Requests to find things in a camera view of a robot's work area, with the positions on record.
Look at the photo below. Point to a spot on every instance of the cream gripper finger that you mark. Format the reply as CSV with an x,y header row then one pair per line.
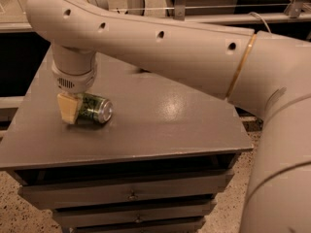
x,y
69,106

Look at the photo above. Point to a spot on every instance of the green soda can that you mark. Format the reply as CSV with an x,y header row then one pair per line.
x,y
95,108

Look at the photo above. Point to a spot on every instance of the metal railing frame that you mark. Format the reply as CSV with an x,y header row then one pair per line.
x,y
279,16

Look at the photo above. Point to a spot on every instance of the bottom grey drawer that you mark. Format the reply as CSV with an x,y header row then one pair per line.
x,y
173,225

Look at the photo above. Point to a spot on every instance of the grey drawer cabinet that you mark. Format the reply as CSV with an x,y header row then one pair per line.
x,y
158,128

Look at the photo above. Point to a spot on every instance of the top grey drawer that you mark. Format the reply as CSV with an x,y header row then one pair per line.
x,y
70,195

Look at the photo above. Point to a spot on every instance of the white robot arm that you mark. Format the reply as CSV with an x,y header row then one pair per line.
x,y
265,74

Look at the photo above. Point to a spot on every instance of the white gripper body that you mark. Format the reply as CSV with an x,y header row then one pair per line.
x,y
75,83

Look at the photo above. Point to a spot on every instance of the grey drawer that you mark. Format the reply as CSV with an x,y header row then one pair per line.
x,y
173,225
70,195
136,213

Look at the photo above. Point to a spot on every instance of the middle grey drawer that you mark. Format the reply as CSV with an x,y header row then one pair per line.
x,y
136,213

